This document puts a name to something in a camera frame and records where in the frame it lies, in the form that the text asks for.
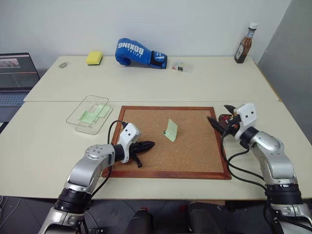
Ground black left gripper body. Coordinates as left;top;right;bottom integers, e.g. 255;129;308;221
128;141;141;157

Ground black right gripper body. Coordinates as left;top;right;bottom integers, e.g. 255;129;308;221
225;114;242;137

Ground small brown tray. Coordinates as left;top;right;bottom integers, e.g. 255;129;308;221
217;113;238;133

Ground green sticky note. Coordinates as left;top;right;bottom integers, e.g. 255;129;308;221
162;118;178;143

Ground green notes in clear box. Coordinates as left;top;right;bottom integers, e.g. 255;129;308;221
78;104;111;123

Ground clear plastic box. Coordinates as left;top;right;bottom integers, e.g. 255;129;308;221
66;95;114;136

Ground wood-framed cork board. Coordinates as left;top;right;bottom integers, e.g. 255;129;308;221
101;105;232;181

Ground dark rounded shape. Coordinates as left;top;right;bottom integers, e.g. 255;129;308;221
131;207;154;234
188;201;216;234

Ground small clear plastic bag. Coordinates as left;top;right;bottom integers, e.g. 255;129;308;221
171;60;195;74

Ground brown sauce bottle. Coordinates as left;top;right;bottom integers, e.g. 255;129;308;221
234;22;259;65

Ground blue boxing glove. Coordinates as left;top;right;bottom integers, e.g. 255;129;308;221
115;38;168;70

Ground yellow sponge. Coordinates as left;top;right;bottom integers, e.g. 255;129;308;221
85;51;103;67

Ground grey laptop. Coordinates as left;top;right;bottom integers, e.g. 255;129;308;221
0;52;41;123

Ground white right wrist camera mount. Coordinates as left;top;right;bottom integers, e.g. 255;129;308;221
234;103;259;141

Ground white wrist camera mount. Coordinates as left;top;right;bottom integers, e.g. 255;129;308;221
234;103;259;141
118;122;142;164

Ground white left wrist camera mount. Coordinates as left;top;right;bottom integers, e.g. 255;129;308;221
118;122;142;164

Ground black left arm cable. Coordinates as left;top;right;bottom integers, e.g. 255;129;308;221
90;120;129;196

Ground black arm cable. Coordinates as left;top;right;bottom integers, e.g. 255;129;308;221
220;130;269;191
90;120;129;196

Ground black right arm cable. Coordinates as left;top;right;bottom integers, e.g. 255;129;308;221
220;130;269;191

